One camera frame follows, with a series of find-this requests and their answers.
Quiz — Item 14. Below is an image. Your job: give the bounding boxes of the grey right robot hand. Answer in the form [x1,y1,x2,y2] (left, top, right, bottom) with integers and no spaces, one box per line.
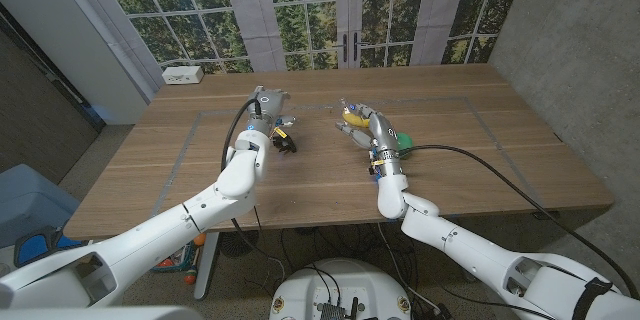
[335,99,406,181]

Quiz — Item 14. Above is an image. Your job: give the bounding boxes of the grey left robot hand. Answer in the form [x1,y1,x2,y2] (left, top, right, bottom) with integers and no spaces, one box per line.
[244,85,297,136]

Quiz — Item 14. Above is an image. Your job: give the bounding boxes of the black spray head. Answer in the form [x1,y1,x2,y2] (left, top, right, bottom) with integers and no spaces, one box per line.
[272,132,298,155]

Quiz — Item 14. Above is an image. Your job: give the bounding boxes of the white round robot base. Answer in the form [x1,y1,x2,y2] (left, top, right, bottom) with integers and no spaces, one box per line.
[268,257,412,320]

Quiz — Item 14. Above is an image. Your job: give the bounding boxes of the green ball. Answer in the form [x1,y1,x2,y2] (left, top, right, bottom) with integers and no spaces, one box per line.
[396,132,415,154]

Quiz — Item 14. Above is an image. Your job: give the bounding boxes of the yellow toy banana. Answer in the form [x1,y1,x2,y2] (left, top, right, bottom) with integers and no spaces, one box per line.
[341,108,372,129]

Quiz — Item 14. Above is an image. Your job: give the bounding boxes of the white power strip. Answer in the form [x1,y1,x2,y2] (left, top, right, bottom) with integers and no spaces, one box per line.
[161,64,205,85]

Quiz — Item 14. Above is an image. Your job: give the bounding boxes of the printed window forest backdrop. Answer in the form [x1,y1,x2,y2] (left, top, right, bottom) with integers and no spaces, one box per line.
[44,0,531,74]

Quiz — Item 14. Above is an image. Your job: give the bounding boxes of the black round floor fan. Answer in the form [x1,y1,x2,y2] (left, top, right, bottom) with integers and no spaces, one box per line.
[219,230,260,259]

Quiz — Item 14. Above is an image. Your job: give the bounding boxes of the blue basket with toys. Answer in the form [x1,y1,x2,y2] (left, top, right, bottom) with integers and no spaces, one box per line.
[152,242,196,274]

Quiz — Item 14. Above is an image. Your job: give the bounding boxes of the white table leg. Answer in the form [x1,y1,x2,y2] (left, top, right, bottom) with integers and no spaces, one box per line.
[193,231,221,301]

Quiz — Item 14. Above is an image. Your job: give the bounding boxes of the blue storage bin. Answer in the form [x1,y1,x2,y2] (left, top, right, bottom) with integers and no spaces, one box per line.
[0,163,81,249]

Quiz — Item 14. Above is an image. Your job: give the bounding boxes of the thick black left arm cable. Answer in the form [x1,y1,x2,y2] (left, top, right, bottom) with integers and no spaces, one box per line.
[221,98,286,281]

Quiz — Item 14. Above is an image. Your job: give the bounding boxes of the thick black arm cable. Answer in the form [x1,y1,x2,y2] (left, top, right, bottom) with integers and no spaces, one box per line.
[221,98,286,281]
[399,143,640,301]

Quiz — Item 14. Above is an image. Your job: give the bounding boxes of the tangle of black floor cables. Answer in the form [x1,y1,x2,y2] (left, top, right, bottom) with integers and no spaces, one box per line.
[279,222,416,271]

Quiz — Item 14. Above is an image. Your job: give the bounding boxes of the white floor cable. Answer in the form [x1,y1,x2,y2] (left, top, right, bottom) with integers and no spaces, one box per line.
[377,222,442,312]

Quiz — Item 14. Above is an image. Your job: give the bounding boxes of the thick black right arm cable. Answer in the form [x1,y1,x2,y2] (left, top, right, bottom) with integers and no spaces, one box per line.
[399,143,640,301]

